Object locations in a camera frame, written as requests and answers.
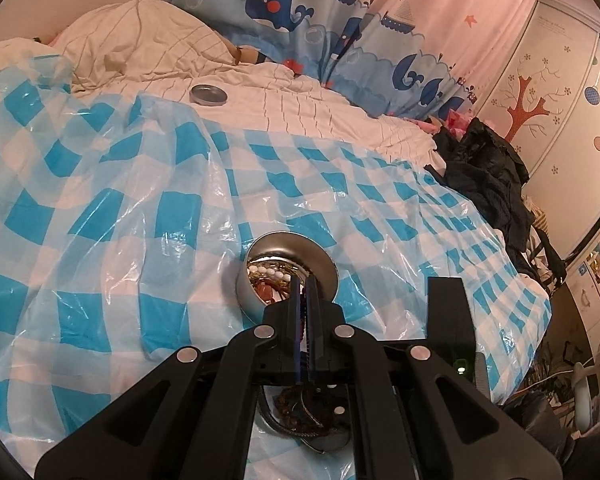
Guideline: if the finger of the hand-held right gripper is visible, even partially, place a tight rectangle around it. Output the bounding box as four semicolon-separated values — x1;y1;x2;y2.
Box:
320;385;353;442

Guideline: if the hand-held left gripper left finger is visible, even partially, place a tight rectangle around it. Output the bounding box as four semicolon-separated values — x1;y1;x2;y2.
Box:
34;277;307;480

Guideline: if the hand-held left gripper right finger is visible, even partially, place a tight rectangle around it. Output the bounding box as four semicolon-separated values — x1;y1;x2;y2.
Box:
306;274;565;480

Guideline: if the dark brown beaded bracelet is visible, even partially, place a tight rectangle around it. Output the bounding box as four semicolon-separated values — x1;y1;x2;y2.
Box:
272;389;331;437

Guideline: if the pile of bracelets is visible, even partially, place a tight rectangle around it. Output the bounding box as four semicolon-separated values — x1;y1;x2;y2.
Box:
247;256;312;307

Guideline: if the round metal tin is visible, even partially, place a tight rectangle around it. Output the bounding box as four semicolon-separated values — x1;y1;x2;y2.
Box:
235;231;340;332

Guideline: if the pile of black clothes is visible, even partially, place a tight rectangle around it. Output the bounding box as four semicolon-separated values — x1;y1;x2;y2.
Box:
424;117;567;288

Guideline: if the white desk fan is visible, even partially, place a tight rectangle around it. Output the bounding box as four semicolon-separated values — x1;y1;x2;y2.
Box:
571;334;600;428

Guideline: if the pink cloth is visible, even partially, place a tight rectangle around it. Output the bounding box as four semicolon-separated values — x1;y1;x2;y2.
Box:
414;112;501;137

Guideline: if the blue checkered plastic sheet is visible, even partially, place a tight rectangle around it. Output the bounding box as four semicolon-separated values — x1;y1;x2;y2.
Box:
0;54;553;480

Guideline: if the white wardrobe with tree sticker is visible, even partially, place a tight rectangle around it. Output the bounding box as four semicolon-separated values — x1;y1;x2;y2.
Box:
472;0;600;263

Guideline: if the white striped blanket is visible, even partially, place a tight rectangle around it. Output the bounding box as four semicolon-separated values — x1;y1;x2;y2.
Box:
0;0;448;171

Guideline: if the round metal tin lid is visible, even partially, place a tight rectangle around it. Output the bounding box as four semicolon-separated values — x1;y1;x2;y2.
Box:
190;84;228;108

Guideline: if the small brown and black object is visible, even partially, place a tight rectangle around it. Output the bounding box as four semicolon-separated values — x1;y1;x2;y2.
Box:
230;46;277;67

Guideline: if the whale print curtain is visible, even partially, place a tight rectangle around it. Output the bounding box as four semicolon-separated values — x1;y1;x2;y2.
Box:
169;0;548;122

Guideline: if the white charging cable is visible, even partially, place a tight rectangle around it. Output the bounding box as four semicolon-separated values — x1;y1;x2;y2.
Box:
75;0;153;83

